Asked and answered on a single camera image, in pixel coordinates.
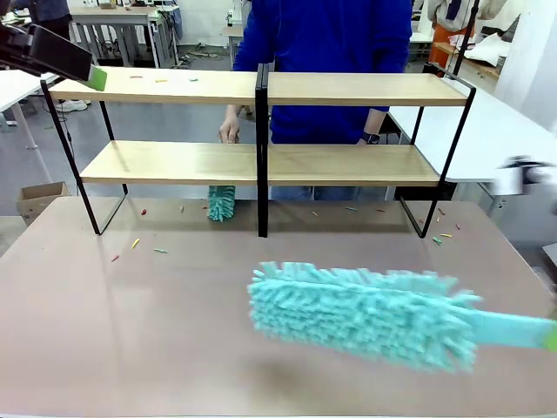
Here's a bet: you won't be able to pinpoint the person's left forearm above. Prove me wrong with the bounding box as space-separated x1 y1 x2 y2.
365 107 387 135

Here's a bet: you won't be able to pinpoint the white side table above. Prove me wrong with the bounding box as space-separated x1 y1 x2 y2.
0 68 61 152

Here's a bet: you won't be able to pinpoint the white paper sheets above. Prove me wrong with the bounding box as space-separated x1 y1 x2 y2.
461 30 513 67

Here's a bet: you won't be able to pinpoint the large white table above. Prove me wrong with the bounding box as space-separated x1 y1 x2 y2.
386 88 557 185

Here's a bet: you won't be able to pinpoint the small teal microfiber duster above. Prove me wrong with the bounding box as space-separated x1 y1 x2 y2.
206 185 238 224

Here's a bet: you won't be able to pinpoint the background person orange apron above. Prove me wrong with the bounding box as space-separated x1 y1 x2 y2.
426 0 520 60

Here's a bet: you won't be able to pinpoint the person in blue sweater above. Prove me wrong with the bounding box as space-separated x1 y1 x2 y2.
232 0 413 202

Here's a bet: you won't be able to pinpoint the background person dark clothes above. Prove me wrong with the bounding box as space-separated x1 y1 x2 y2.
15 0 74 41

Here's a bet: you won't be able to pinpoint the grey metal workbench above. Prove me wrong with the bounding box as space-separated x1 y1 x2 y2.
68 5 180 70

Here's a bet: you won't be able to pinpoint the black stand pole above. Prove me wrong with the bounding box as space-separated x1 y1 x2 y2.
451 0 480 78

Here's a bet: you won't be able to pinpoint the white sneakers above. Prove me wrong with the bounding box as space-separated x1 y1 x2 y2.
57 98 92 113

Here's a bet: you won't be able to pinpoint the large teal microfiber duster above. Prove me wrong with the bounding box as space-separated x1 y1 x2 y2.
246 260 557 376

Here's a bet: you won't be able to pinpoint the brown cardboard box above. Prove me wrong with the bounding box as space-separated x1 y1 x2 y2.
16 181 71 227

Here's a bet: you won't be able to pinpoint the small background desk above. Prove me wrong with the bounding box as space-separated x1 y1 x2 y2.
220 24 245 67

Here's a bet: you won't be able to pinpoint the person's right hand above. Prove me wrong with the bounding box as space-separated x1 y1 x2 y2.
218 113 242 145

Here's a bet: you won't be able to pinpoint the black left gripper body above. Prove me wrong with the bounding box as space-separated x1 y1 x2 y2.
0 24 34 71

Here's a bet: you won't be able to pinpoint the wooden background table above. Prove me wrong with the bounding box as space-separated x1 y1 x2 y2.
433 41 502 80

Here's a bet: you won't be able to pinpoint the wooden shelf black metal frame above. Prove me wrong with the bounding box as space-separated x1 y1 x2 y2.
40 64 264 239
259 63 476 239

